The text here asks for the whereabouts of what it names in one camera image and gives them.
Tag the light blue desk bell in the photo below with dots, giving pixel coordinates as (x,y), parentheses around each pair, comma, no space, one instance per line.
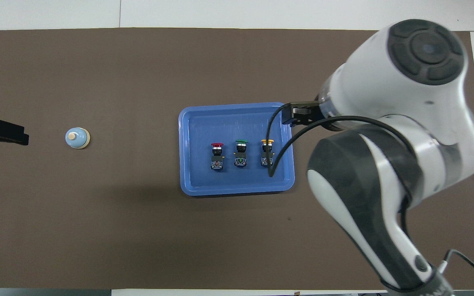
(78,139)

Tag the green push button switch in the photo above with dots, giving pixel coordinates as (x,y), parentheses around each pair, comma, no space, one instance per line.
(241,142)

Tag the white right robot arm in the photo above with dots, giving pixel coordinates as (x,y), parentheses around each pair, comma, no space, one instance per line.
(385,82)

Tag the blue plastic tray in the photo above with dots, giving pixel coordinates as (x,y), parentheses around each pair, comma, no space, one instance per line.
(200,164)

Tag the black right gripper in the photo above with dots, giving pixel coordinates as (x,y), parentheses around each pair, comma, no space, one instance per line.
(315,114)

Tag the brown table mat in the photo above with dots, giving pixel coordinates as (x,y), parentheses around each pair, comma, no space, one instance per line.
(138,230)

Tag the yellow push button switch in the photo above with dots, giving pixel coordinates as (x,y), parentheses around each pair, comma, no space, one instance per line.
(266,142)

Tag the red push button switch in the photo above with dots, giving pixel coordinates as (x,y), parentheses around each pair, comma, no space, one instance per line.
(217,145)

